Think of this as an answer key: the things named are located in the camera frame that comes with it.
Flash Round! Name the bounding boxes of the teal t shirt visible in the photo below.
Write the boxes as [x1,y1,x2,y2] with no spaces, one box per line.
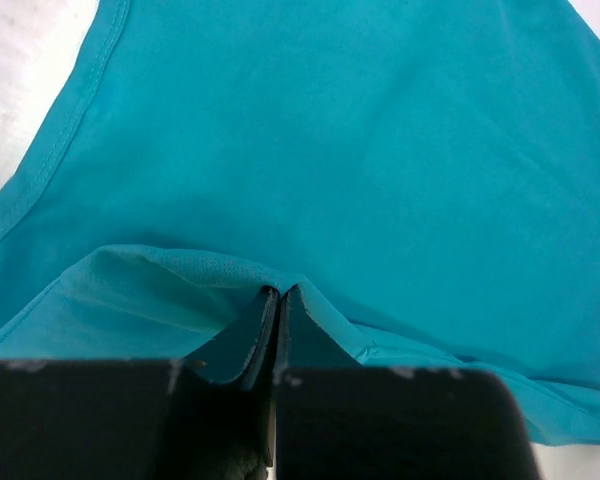
[0,1,600,445]

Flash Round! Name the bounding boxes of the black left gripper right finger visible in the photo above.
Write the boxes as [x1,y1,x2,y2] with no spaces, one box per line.
[277,286,361,373]

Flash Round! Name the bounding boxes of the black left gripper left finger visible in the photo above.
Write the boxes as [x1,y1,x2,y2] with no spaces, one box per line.
[185,287,280,390]

